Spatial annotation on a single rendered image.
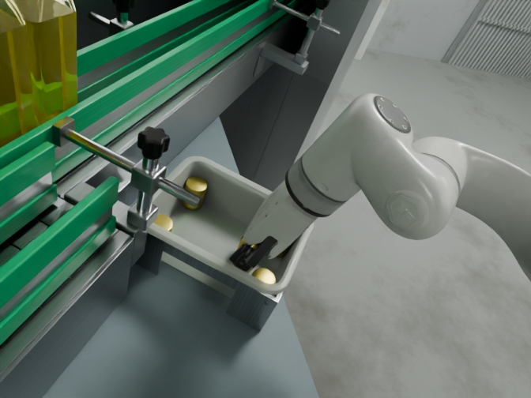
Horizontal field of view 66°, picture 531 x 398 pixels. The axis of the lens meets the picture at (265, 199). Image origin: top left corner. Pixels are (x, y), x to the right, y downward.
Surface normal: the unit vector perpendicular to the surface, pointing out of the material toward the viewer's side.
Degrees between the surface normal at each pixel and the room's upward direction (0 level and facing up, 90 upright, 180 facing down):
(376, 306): 0
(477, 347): 0
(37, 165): 90
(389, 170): 68
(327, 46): 90
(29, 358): 90
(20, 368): 90
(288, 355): 0
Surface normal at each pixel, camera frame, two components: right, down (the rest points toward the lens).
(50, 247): 0.88, 0.46
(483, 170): -0.47, 0.23
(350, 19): -0.36, 0.57
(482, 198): -0.64, 0.42
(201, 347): 0.29, -0.68
